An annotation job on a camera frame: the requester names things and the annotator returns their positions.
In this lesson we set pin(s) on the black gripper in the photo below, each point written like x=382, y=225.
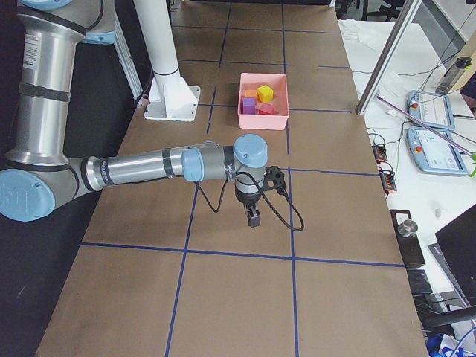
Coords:
x=248, y=207

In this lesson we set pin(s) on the pink foam block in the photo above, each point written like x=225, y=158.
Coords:
x=267, y=109

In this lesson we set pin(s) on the purple foam block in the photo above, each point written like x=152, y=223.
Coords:
x=249, y=105

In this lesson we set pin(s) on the orange foam block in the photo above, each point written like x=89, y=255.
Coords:
x=251, y=93

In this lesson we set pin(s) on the yellow foam block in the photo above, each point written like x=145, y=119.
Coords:
x=265, y=94

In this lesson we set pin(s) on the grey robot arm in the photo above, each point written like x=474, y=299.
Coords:
x=66, y=148

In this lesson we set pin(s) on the pink plastic bin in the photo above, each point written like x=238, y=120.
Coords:
x=281, y=102

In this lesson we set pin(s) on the steel cup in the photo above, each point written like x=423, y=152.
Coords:
x=407, y=228

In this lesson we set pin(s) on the near teach pendant tablet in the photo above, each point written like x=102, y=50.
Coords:
x=433, y=155

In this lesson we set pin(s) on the teach pendant tablet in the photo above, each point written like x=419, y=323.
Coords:
x=434, y=109
x=433, y=155

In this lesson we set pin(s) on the black laptop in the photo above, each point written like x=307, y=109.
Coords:
x=455, y=252

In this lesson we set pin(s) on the far teach pendant tablet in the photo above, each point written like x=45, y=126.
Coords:
x=434, y=109

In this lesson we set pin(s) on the reacher grabber stick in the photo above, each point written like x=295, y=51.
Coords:
x=442, y=133

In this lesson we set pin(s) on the grey water bottle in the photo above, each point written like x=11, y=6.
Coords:
x=453, y=74

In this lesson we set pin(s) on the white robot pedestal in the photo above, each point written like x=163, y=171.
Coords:
x=170, y=97

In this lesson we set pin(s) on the aluminium frame post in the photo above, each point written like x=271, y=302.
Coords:
x=404, y=20

